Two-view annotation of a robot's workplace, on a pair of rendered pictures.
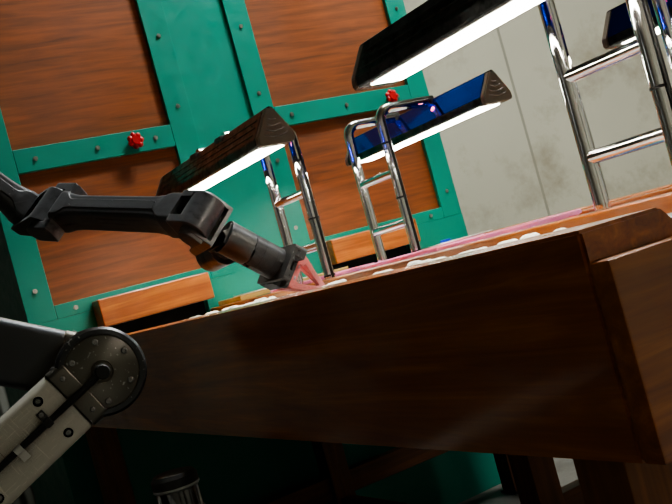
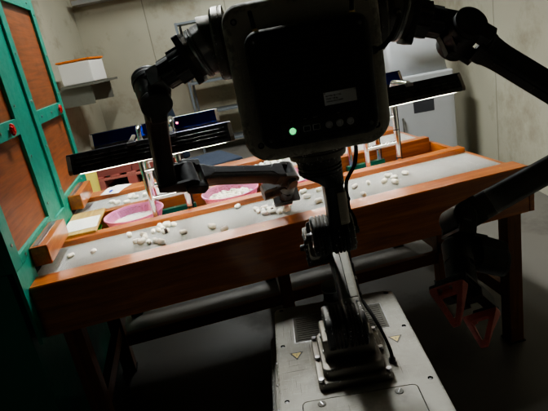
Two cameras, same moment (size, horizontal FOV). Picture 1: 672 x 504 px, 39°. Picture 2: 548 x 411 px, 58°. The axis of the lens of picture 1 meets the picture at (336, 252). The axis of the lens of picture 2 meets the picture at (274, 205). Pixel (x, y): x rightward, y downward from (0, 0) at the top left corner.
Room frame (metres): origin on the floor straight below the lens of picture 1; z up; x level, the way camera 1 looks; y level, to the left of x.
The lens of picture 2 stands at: (0.97, 1.79, 1.37)
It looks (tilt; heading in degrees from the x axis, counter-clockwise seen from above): 18 degrees down; 292
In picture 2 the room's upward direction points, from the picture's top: 11 degrees counter-clockwise
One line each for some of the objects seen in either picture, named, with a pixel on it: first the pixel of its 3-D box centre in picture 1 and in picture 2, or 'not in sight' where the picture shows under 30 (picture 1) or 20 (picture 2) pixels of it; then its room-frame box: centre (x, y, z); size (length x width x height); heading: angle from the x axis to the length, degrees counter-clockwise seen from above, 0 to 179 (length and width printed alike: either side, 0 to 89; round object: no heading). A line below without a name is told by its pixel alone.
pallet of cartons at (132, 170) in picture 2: not in sight; (139, 153); (5.05, -3.89, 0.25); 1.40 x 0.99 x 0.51; 110
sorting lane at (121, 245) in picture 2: not in sight; (281, 209); (1.63, 0.04, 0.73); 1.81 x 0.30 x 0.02; 30
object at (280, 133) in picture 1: (213, 161); (152, 147); (2.04, 0.21, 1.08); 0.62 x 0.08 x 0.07; 30
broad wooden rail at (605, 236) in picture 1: (227, 368); (297, 240); (1.53, 0.22, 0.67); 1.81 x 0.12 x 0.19; 30
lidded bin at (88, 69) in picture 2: not in sight; (82, 71); (5.22, -3.45, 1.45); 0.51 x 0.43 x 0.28; 110
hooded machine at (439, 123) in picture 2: not in sight; (413, 99); (1.30, -2.95, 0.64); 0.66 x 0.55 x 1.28; 110
